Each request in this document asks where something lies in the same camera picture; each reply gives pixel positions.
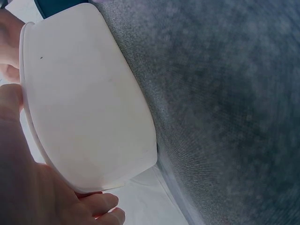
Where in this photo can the person's right hand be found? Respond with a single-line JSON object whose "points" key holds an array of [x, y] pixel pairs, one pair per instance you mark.
{"points": [[9, 39]]}

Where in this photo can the person's left hand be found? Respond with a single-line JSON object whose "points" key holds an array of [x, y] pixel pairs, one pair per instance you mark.
{"points": [[35, 192]]}

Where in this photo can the dark blue object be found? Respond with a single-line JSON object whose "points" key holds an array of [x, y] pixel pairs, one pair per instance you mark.
{"points": [[55, 6]]}

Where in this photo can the person's right fingers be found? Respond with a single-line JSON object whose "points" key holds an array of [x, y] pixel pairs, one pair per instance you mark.
{"points": [[9, 47]]}

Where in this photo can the white plastic bowl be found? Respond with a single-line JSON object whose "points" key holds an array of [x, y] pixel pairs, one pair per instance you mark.
{"points": [[86, 100]]}

